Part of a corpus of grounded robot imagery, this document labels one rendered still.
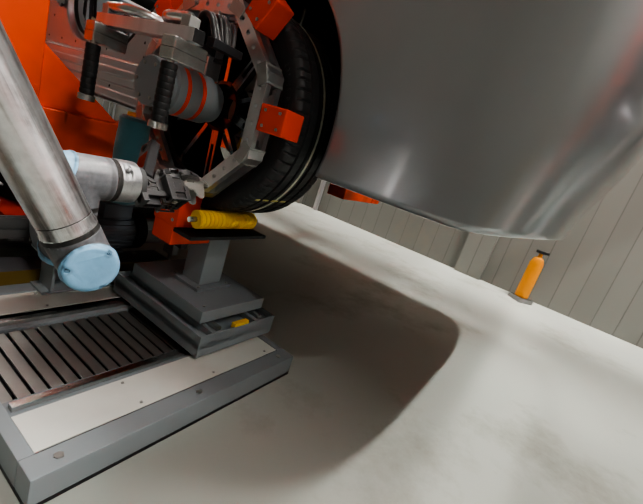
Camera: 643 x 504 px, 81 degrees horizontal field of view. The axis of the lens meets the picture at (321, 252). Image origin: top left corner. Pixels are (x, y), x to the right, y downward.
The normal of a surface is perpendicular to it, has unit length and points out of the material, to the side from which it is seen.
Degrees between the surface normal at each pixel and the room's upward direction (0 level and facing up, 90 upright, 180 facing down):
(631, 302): 90
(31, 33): 90
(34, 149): 84
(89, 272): 93
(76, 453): 0
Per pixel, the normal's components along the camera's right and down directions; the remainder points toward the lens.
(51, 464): 0.30, -0.92
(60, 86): 0.79, 0.39
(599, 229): -0.54, 0.05
